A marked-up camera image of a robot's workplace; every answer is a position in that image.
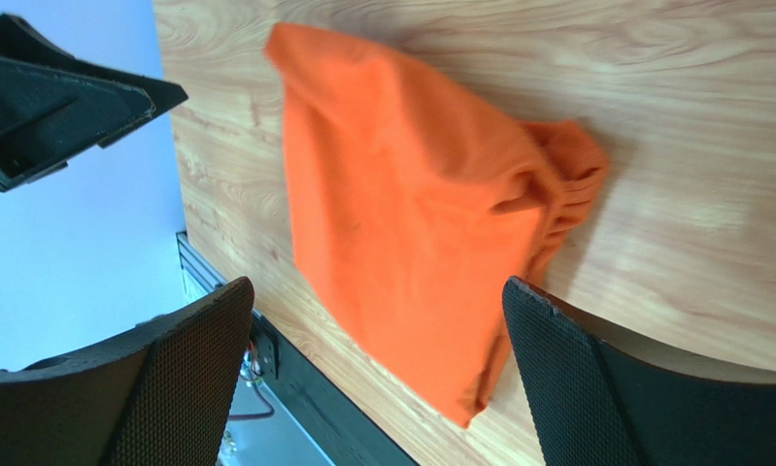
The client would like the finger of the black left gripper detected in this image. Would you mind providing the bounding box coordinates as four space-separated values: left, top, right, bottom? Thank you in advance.
0 14 188 192

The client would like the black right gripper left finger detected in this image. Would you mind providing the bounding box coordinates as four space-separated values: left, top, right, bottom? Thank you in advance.
0 277 254 465

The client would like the orange t shirt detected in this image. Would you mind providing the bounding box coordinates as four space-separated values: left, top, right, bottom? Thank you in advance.
264 22 608 427

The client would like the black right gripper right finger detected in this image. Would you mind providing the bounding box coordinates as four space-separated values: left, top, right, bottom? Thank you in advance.
502 278 776 465

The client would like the aluminium frame rail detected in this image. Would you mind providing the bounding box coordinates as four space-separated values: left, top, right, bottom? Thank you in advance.
175 231 227 304

